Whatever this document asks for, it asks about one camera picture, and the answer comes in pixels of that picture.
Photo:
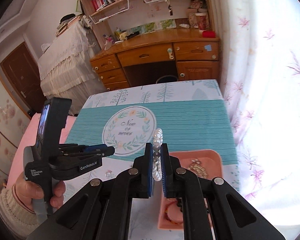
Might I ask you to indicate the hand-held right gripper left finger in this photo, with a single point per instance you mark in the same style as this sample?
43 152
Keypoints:
150 170

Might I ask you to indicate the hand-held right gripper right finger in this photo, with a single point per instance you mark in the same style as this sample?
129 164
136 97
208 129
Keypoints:
164 170

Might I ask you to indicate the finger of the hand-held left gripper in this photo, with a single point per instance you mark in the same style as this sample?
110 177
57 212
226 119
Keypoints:
95 147
105 152

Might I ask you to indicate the pink plastic tray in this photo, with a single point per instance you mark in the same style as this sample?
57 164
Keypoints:
187 157

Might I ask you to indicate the person's left forearm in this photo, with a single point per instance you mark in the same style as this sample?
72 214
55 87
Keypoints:
12 212

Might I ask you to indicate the person's left hand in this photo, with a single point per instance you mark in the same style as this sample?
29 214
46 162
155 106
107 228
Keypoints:
27 188

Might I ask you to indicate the small metal earring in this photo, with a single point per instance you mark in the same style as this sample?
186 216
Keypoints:
108 173

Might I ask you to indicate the lace covered piano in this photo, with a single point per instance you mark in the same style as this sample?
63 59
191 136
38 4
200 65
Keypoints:
65 70

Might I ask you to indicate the brown wooden door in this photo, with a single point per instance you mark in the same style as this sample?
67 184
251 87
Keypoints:
20 75

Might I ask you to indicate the dark waste bin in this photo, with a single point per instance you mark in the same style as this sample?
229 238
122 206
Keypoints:
166 79

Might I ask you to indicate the wooden desk with drawers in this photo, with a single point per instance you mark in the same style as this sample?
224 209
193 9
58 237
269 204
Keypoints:
145 55

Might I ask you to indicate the stack of books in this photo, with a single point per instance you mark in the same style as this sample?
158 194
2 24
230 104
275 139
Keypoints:
67 25

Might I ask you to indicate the white adhesive hook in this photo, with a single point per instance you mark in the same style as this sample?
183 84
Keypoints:
170 53

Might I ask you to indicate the black flashlight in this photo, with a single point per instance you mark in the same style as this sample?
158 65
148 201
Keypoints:
132 35

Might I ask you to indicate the white floral curtain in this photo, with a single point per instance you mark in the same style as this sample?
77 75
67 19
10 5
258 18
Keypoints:
265 105

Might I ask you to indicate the wooden bookshelf hutch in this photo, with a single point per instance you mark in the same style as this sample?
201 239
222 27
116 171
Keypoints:
140 17

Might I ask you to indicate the white tube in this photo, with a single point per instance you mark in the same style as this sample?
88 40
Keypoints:
184 26

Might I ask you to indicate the hanging keys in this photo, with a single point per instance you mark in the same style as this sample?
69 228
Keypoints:
170 11

